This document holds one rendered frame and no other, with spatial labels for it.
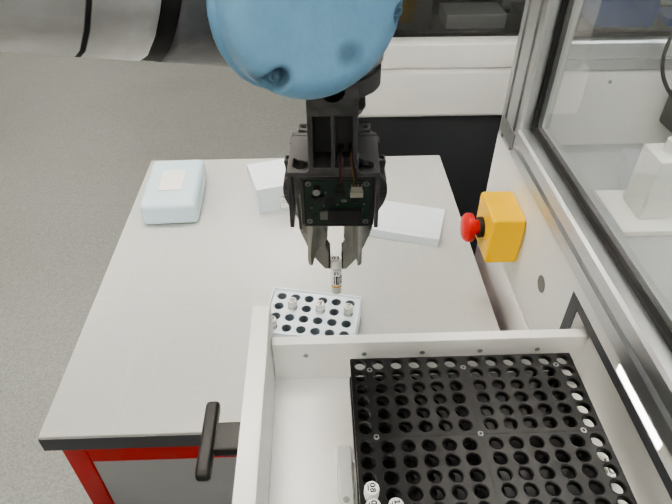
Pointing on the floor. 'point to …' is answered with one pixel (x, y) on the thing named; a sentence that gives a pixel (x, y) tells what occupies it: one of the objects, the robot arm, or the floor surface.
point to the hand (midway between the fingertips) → (336, 252)
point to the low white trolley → (230, 325)
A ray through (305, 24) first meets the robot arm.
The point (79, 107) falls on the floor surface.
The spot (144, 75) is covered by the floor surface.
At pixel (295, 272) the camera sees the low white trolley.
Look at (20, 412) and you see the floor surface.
